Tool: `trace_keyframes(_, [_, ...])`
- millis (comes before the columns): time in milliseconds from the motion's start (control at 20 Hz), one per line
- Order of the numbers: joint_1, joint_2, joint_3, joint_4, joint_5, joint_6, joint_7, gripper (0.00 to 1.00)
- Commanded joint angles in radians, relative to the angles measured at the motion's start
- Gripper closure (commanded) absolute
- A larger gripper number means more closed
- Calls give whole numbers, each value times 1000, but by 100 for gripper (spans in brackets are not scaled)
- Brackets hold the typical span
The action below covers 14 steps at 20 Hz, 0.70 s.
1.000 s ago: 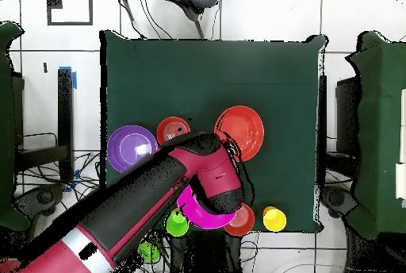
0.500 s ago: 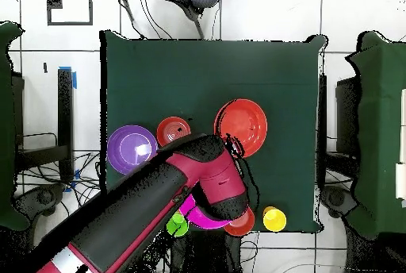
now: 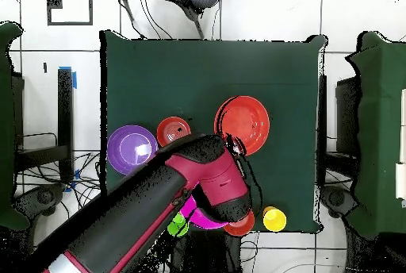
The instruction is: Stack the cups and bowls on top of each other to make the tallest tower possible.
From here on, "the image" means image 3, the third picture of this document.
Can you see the large orange plastic bowl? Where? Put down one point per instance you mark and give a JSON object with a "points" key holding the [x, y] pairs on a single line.
{"points": [[247, 120]]}

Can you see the large pink plastic bowl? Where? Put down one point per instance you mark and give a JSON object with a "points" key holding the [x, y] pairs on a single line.
{"points": [[198, 219]]}

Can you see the green plastic cup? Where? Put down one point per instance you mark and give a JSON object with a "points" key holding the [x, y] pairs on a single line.
{"points": [[177, 227]]}

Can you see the small orange plastic bowl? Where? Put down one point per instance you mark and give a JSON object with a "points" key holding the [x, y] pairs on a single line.
{"points": [[169, 128], [241, 227]]}

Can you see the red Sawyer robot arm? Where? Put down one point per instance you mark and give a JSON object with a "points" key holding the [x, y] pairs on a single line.
{"points": [[152, 203]]}

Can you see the dark green tablecloth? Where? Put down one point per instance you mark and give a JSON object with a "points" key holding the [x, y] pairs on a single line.
{"points": [[6, 127], [177, 73], [380, 127]]}

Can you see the purple plastic bowl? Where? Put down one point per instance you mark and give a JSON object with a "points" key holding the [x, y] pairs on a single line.
{"points": [[120, 149]]}

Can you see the light orange plastic cup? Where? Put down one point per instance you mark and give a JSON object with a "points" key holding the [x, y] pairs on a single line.
{"points": [[267, 208]]}

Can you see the yellow plastic cup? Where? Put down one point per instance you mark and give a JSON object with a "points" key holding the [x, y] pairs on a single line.
{"points": [[275, 220]]}

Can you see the blue tape strip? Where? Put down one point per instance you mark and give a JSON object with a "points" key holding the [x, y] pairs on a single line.
{"points": [[74, 81]]}

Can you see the black stand base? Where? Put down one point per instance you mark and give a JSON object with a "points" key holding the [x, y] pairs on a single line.
{"points": [[336, 198], [44, 197]]}

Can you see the black metal frame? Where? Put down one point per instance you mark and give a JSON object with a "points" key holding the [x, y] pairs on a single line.
{"points": [[65, 111]]}

